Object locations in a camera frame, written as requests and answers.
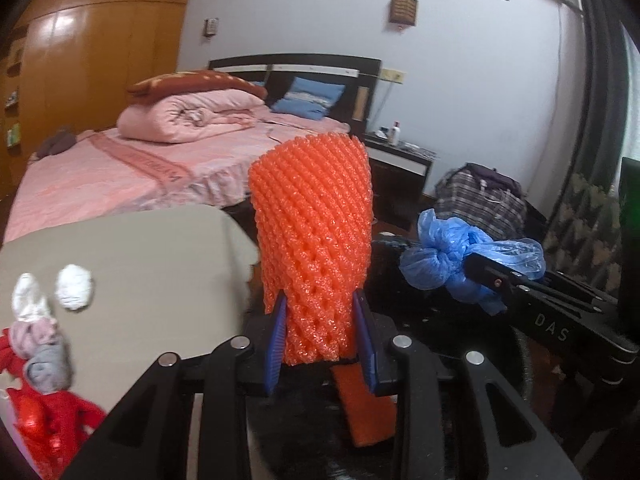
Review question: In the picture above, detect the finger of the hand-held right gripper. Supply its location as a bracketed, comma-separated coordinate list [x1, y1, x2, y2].
[462, 251, 621, 318]

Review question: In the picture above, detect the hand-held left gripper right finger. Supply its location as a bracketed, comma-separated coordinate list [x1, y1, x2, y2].
[352, 291, 583, 480]

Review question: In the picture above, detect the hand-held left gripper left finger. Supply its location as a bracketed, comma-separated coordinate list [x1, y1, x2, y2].
[62, 292, 288, 480]

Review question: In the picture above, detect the blue plastic bag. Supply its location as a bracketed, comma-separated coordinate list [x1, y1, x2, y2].
[399, 208, 547, 317]

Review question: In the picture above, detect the orange foam strip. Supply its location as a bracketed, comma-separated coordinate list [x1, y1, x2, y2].
[331, 366, 397, 448]

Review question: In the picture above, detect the black trash bag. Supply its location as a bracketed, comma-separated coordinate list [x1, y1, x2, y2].
[242, 310, 506, 480]

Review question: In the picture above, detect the orange foam net sleeve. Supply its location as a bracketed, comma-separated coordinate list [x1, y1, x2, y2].
[247, 130, 372, 367]

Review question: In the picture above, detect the white sock ball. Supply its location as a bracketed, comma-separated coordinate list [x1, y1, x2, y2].
[56, 264, 95, 311]

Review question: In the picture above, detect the grey cloth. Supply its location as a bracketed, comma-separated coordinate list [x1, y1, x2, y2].
[25, 342, 73, 393]

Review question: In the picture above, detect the pink cloth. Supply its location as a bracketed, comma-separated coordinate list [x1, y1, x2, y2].
[11, 317, 63, 358]

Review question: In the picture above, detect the red cloth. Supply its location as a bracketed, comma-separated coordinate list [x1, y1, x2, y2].
[0, 327, 108, 480]

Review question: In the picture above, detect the white cloth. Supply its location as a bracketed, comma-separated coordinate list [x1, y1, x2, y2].
[12, 272, 51, 323]

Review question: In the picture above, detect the plaid bag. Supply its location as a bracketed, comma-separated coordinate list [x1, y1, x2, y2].
[434, 162, 528, 241]

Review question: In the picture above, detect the patterned fabric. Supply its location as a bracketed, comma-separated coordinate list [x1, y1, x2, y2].
[545, 172, 621, 291]

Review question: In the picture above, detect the black monitor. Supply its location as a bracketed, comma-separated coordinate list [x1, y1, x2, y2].
[617, 157, 640, 321]

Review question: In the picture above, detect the black white nightstand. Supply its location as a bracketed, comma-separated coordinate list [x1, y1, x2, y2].
[362, 132, 438, 211]

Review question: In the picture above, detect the dark curtain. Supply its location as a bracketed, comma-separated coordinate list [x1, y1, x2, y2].
[570, 0, 640, 186]

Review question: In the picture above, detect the blue pillow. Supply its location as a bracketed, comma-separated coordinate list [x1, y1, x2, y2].
[270, 76, 347, 121]

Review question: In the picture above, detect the bed with pink sheet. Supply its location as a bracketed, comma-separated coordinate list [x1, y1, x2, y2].
[2, 55, 382, 246]

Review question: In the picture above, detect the pink folded quilt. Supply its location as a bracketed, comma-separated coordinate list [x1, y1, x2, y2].
[117, 87, 266, 143]

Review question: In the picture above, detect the brown red pillow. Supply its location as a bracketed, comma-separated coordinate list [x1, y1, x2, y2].
[126, 70, 268, 103]

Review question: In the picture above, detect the dark grey clothing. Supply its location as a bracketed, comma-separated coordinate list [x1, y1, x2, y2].
[39, 129, 76, 157]

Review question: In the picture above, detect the wooden wardrobe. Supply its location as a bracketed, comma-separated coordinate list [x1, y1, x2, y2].
[0, 0, 195, 201]

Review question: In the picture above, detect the large brown wall lamp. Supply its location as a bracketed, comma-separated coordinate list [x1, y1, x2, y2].
[390, 0, 418, 28]

